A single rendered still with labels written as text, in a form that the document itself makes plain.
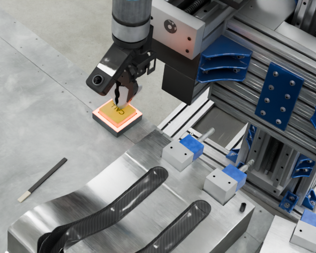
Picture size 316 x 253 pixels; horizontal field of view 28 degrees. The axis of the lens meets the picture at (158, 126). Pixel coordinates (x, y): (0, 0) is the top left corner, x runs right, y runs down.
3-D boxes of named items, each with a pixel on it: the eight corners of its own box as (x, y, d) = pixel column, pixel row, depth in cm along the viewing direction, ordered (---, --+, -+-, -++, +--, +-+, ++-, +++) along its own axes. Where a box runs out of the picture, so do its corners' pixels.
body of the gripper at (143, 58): (155, 73, 134) (161, 30, 125) (127, 93, 130) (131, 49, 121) (130, 54, 137) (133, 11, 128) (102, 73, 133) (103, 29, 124)
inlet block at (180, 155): (201, 131, 133) (205, 114, 129) (219, 144, 131) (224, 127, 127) (160, 165, 126) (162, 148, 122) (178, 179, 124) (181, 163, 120)
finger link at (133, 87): (137, 103, 134) (140, 74, 128) (132, 106, 133) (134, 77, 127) (121, 91, 136) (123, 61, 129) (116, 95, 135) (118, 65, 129)
